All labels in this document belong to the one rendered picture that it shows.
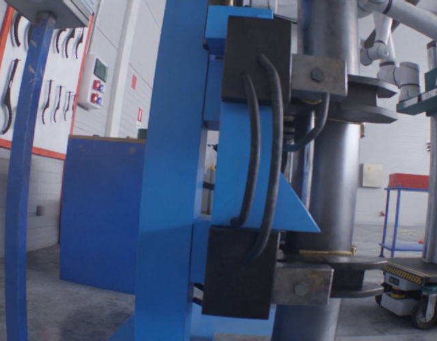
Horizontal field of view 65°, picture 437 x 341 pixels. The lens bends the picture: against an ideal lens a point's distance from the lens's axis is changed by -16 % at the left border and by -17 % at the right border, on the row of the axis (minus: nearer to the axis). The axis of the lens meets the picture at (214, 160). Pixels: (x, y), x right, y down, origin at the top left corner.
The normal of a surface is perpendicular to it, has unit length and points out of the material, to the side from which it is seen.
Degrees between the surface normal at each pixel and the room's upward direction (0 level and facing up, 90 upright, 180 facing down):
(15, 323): 90
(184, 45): 90
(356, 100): 90
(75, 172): 90
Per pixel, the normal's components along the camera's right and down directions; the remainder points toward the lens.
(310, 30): -0.73, -0.11
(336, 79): -0.07, -0.08
